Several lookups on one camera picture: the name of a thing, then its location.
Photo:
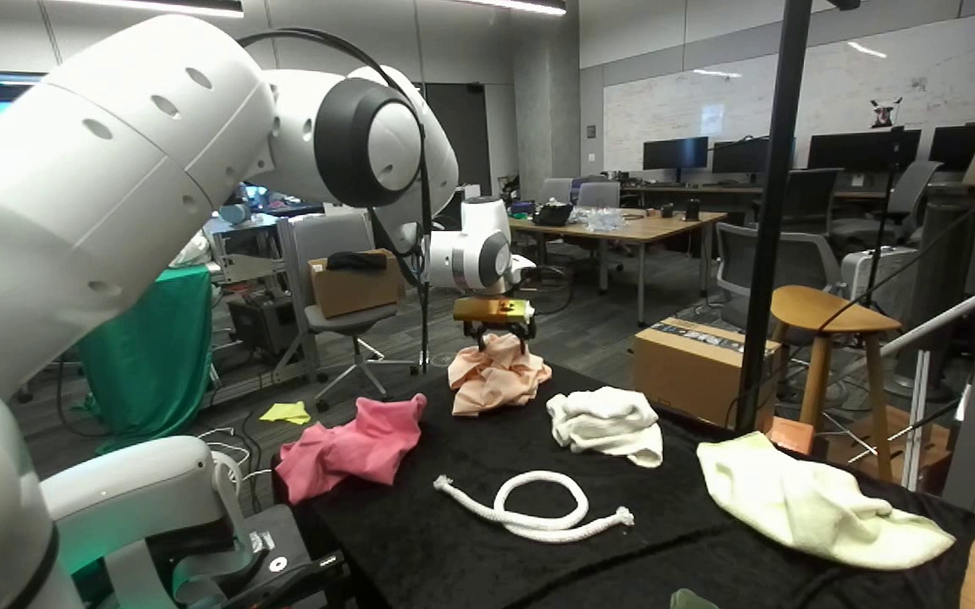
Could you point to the silver metal pole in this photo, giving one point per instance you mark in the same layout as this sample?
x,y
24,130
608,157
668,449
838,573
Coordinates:
x,y
939,321

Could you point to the pale yellow-green cloth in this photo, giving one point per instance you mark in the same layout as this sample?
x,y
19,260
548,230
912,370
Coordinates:
x,y
814,507

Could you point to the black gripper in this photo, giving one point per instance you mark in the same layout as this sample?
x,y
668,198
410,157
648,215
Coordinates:
x,y
498,329

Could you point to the grey office chair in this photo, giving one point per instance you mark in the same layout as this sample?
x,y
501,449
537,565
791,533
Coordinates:
x,y
320,241

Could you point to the black flat device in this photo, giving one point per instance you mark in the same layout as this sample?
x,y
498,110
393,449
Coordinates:
x,y
358,260

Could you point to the wooden stool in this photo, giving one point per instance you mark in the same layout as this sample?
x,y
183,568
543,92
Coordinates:
x,y
828,304

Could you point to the white crumpled object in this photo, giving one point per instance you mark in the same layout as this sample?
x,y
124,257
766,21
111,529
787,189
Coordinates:
x,y
192,251

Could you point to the small plain cardboard box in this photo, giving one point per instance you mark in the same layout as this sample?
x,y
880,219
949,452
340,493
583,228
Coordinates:
x,y
354,291

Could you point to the black velvet table cover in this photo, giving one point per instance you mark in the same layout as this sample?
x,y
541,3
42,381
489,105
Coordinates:
x,y
422,551

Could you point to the ceiling light strip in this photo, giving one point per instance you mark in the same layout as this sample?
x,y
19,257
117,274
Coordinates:
x,y
169,8
515,8

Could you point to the green drape cloth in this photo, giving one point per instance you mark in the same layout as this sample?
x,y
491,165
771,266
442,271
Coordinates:
x,y
149,361

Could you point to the orange plush toy green leaves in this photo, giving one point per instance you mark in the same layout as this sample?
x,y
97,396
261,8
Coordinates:
x,y
693,601

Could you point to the white terry towel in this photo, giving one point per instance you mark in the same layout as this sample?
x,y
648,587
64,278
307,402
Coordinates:
x,y
608,424

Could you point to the wooden desk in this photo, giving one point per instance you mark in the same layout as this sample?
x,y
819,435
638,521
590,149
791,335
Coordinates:
x,y
633,228

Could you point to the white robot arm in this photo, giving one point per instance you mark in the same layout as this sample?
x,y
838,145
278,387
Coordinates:
x,y
117,170

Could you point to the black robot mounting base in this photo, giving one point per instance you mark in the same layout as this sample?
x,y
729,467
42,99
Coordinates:
x,y
272,561

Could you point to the dark door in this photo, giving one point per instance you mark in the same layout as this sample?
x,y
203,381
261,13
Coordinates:
x,y
473,135

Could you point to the whiteboard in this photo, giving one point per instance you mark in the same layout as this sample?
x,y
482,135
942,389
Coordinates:
x,y
939,80

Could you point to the peach cloth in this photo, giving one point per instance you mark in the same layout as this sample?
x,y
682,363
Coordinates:
x,y
491,378

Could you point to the pink cloth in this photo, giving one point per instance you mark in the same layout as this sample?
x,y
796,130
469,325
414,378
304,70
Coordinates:
x,y
354,452

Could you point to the cardboard box with printed tape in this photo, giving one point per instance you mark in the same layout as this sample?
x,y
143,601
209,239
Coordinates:
x,y
677,373

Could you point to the black stand pole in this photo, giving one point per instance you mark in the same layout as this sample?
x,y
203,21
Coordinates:
x,y
778,170

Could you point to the grey padded chair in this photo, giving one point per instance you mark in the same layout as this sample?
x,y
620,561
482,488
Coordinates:
x,y
803,266

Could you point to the yellow rag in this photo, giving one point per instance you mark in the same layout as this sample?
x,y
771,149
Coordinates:
x,y
285,413

